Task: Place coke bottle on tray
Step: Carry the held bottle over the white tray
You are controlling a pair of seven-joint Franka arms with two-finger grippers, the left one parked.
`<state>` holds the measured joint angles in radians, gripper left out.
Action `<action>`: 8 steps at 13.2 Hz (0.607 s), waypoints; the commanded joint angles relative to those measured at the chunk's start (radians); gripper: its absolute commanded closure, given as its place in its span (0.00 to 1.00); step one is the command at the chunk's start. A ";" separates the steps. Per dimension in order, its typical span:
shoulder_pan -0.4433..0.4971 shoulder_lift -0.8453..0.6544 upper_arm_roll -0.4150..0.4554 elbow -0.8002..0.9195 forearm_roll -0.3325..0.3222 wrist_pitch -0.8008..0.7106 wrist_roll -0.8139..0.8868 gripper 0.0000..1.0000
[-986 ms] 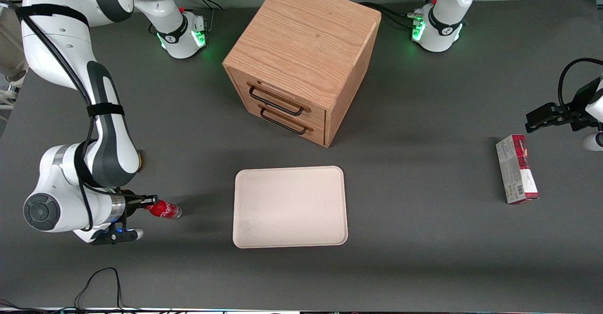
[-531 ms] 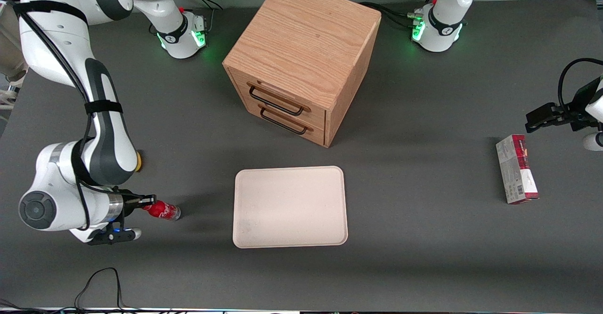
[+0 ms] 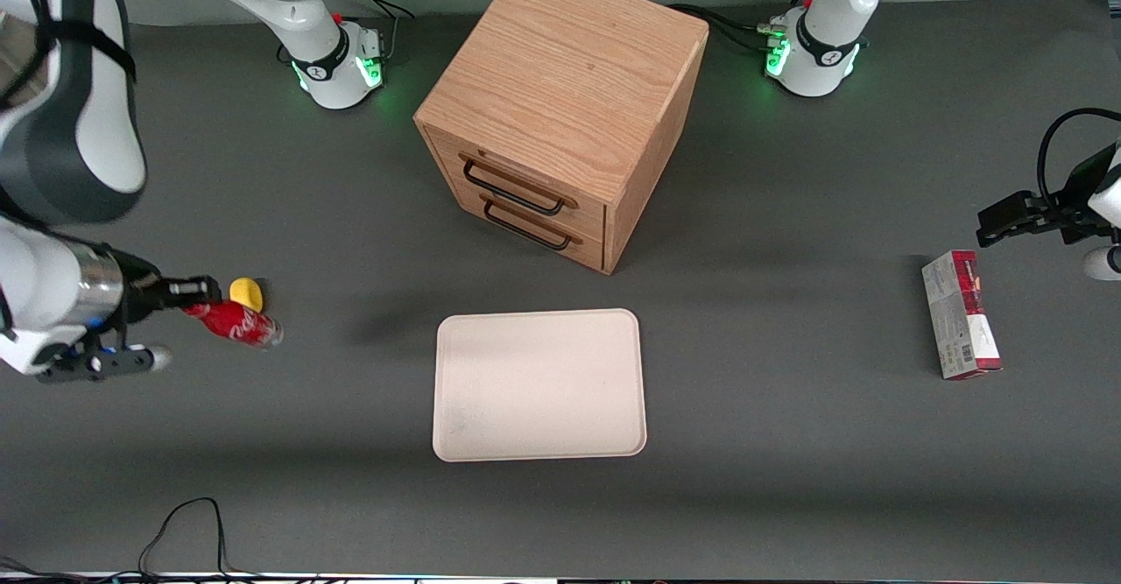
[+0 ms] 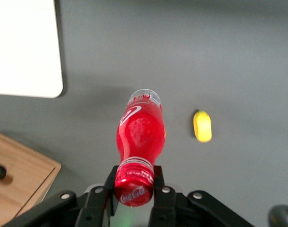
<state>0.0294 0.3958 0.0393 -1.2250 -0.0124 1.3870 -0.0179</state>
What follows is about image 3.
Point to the red and grey carton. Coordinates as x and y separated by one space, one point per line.
961 314

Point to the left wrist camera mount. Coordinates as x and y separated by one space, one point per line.
1102 264

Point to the wooden two-drawer cabinet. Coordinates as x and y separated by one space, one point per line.
560 85

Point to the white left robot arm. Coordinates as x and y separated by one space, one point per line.
828 24

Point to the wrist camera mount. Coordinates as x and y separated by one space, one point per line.
1102 264
105 362

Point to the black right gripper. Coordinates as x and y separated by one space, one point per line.
140 292

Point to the beige plastic tray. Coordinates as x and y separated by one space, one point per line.
539 384

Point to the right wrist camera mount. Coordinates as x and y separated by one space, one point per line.
105 362

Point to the yellow lemon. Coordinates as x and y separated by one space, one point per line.
248 291

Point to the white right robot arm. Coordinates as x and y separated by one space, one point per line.
79 129

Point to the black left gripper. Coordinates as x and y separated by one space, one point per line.
1075 201

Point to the red coke bottle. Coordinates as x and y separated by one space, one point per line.
236 323

